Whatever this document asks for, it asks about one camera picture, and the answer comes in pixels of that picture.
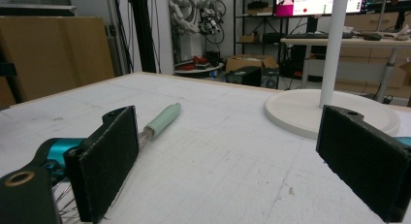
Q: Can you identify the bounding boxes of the black metal shelf rack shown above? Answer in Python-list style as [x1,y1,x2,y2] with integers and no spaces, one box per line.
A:
[233,0,286,58]

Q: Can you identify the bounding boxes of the black metal frame post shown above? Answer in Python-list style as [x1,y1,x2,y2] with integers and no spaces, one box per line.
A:
[128,0,158,74]

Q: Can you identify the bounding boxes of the round white platform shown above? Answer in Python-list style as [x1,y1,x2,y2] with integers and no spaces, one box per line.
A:
[174,62,225,79]

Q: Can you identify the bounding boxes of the black computer case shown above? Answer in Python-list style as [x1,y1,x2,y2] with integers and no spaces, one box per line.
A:
[225,65,263,88]

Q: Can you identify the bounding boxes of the open cardboard box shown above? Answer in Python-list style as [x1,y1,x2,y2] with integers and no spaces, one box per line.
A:
[225,54,280,74]

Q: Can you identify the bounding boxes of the white stand with round base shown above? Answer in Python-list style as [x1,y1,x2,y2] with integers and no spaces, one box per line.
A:
[264,0,402,142]

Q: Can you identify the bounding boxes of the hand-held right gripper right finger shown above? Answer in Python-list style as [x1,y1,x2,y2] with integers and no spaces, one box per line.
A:
[315,104,411,224]

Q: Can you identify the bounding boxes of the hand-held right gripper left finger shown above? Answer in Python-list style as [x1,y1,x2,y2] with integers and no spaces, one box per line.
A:
[63,105,141,224]

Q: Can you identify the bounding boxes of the brown wooden boards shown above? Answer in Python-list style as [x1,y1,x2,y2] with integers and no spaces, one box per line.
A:
[0,16,116,110]

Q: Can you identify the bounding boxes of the white desk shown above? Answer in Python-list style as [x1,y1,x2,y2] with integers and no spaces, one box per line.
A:
[279,35,411,104]

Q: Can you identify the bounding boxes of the black keyboard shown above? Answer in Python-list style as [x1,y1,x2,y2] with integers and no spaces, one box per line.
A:
[285,32,354,40]

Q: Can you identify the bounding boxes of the whisk with pale green handle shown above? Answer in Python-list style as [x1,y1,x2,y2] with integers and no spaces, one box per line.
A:
[51,102,182,224]

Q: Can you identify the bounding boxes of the computer monitor with pink window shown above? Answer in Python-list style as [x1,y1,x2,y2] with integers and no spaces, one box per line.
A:
[273,0,368,17]

